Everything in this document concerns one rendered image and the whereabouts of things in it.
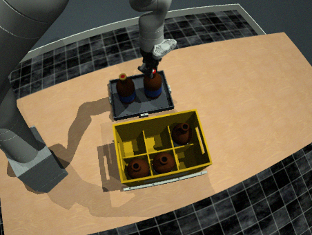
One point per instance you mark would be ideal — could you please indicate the brown bottle with blue band and red cap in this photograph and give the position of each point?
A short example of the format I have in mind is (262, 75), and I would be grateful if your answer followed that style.
(153, 86)

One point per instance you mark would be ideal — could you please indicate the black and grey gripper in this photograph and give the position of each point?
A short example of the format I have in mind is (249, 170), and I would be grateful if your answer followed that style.
(148, 63)

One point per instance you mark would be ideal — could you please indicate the yellow divided crate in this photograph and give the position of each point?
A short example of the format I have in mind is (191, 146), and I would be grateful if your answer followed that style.
(156, 132)

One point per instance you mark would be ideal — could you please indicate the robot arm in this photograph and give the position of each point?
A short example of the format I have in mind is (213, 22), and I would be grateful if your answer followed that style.
(22, 24)

